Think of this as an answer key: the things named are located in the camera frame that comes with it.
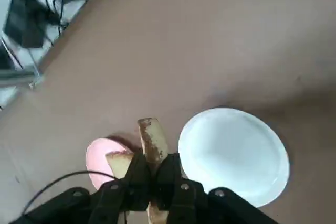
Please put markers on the pink round plate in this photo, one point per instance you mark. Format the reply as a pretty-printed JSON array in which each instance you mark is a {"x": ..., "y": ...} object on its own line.
[{"x": 97, "y": 155}]

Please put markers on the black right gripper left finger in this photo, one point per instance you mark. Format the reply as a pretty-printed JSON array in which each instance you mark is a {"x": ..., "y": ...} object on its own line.
[{"x": 113, "y": 197}]

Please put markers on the black adapter box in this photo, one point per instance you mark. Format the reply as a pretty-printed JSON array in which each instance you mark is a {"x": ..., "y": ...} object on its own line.
[{"x": 23, "y": 24}]

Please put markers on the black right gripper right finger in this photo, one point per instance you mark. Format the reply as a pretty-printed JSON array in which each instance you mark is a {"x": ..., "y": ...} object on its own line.
[{"x": 183, "y": 197}]

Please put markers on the white round plate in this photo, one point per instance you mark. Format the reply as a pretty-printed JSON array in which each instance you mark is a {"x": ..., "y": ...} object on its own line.
[{"x": 231, "y": 155}]

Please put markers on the brown bread slice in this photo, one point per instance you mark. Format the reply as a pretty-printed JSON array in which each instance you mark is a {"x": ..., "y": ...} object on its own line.
[
  {"x": 120, "y": 165},
  {"x": 152, "y": 137}
]

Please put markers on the aluminium frame rail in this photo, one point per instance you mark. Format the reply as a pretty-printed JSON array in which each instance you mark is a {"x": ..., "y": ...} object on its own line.
[{"x": 15, "y": 78}]

